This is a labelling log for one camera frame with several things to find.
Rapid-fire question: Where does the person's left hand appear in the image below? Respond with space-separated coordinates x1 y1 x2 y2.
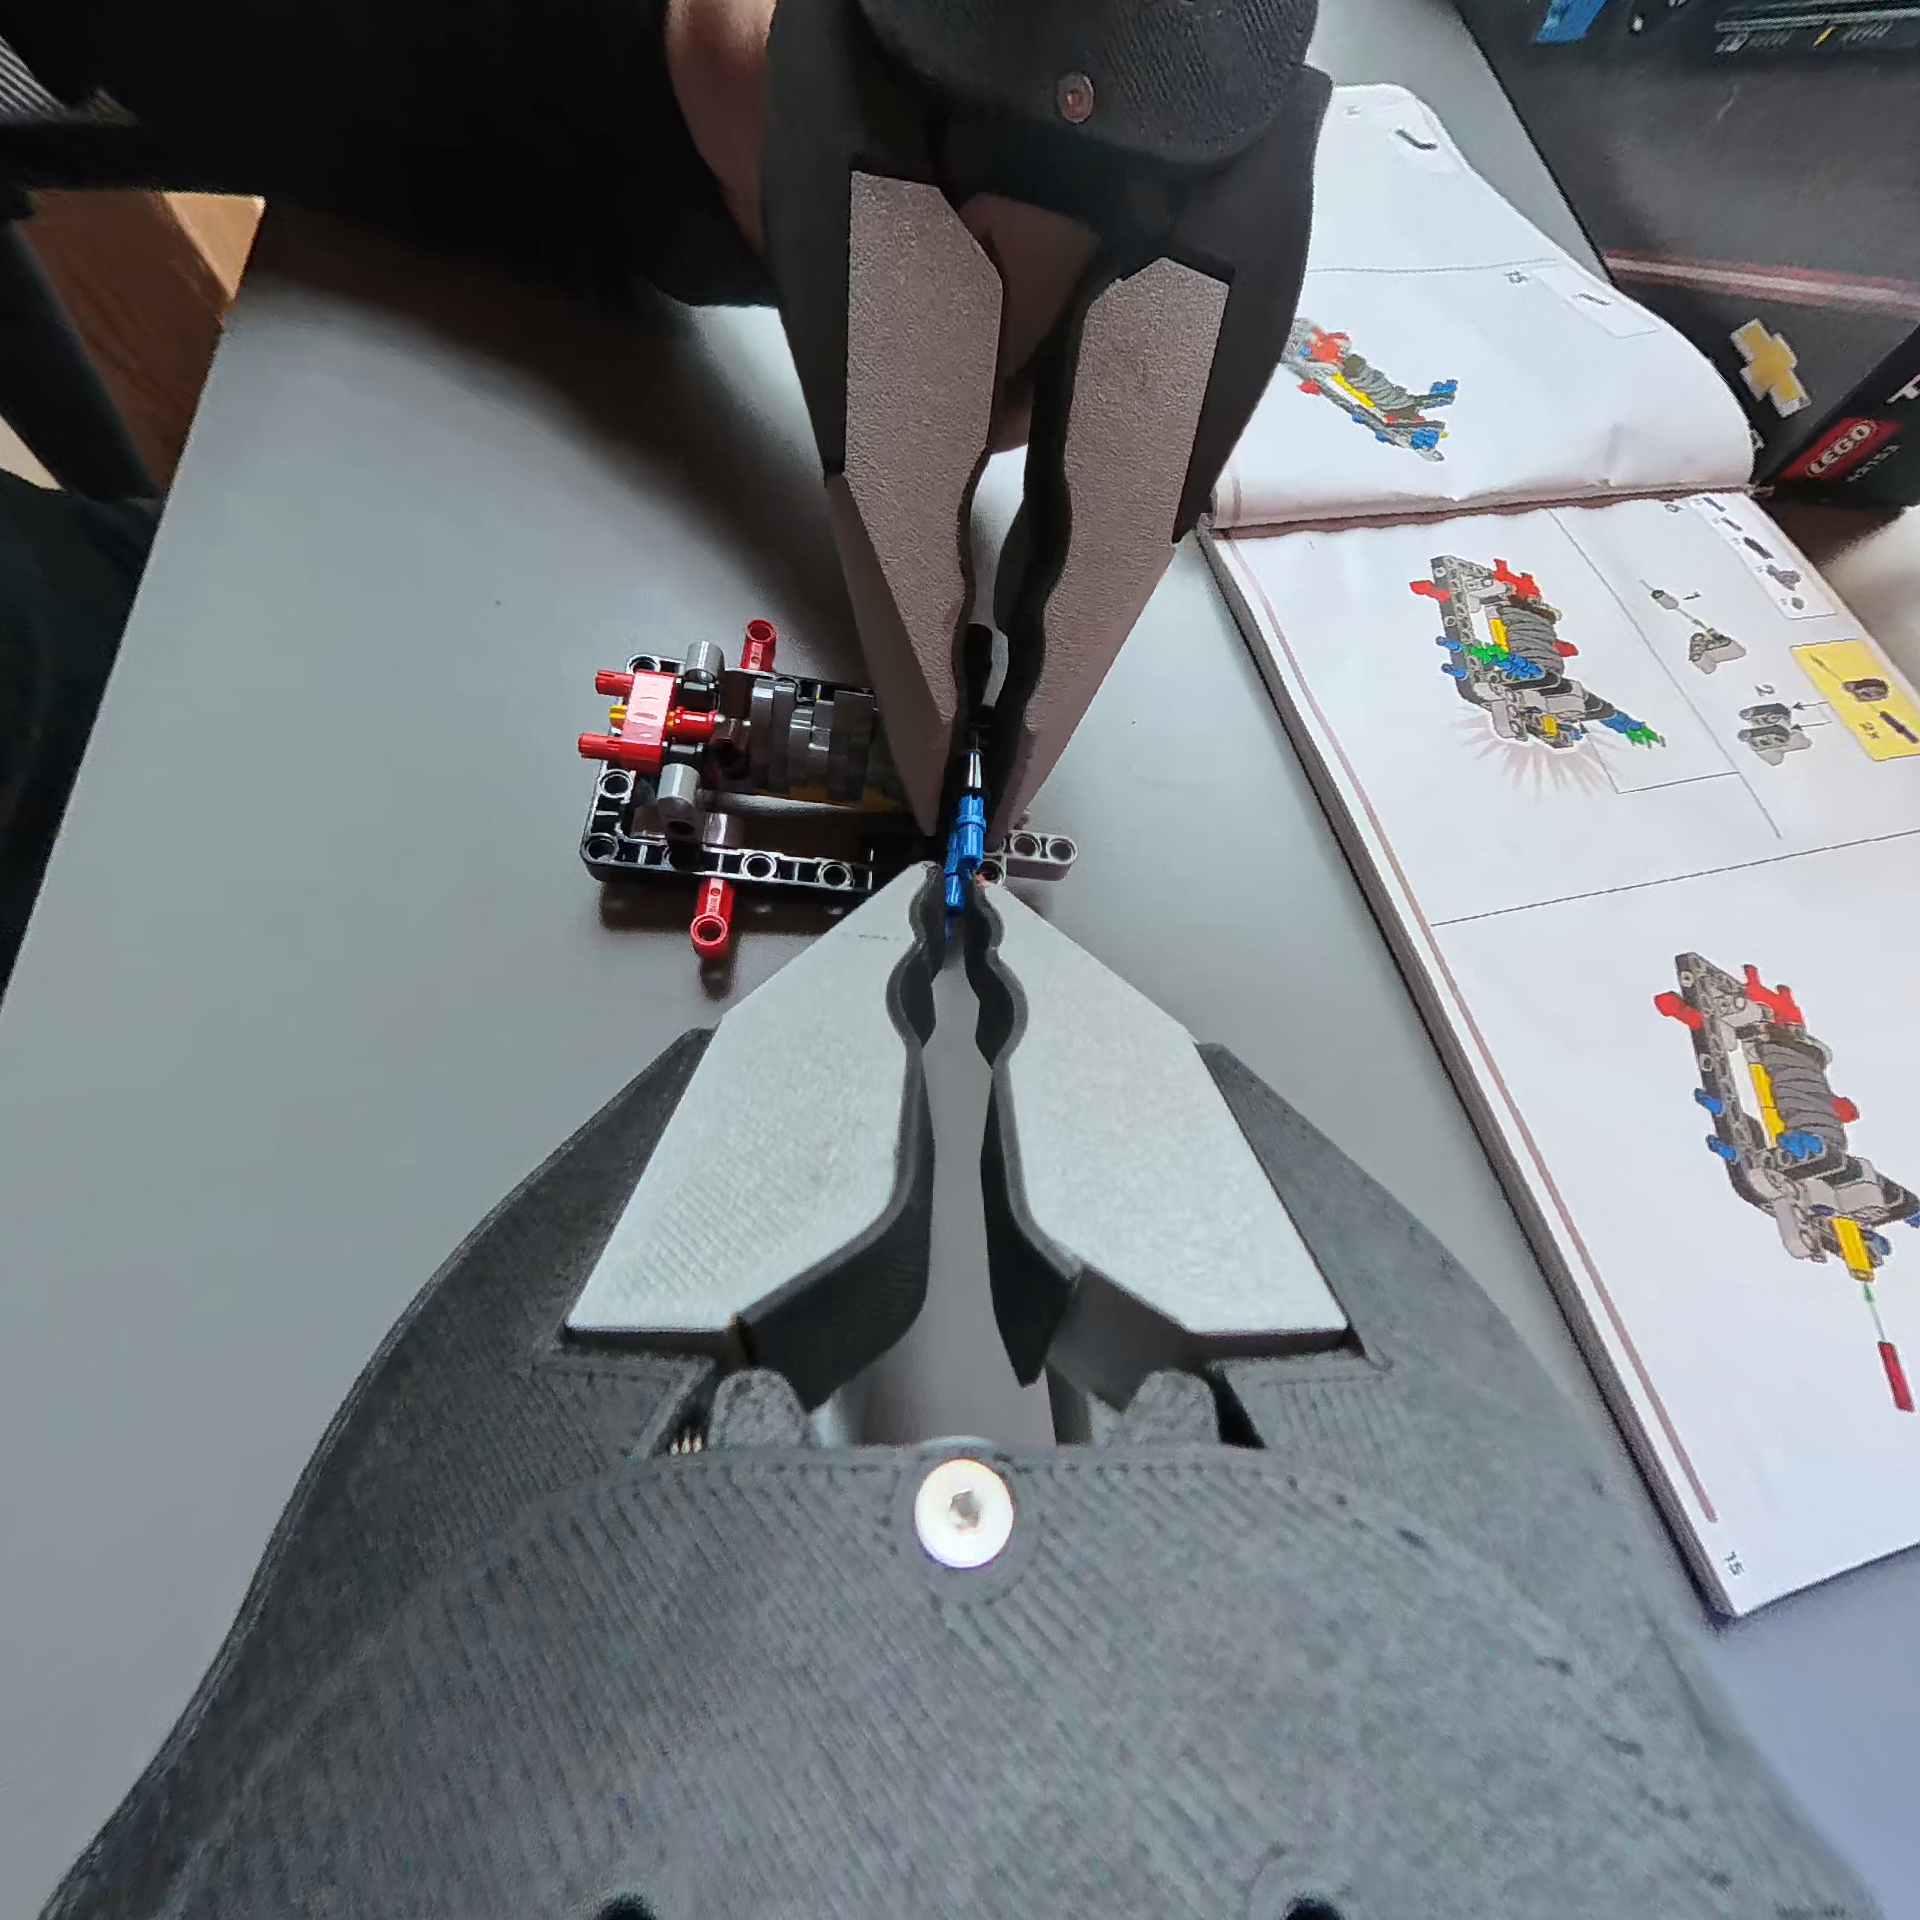
667 0 779 246

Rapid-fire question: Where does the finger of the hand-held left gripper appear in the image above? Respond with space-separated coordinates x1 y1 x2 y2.
829 168 1009 830
994 253 1237 830

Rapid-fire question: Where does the person's left forearm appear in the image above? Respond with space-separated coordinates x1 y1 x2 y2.
0 0 761 309

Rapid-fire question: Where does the wooden post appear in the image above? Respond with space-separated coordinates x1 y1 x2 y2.
23 185 265 489

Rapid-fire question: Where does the black lego set box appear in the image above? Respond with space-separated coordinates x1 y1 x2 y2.
1455 0 1920 512

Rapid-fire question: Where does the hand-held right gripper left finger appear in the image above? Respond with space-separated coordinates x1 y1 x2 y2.
562 869 940 1415

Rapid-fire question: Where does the lego instruction booklet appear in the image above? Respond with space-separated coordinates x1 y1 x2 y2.
1200 82 1920 1620

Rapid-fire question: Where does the blue lego pin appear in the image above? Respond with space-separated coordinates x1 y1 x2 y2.
942 786 991 950

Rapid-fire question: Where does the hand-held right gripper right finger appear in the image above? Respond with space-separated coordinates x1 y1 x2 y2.
967 874 1361 1412

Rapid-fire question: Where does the black lego frame assembly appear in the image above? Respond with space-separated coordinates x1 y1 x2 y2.
576 613 1086 961

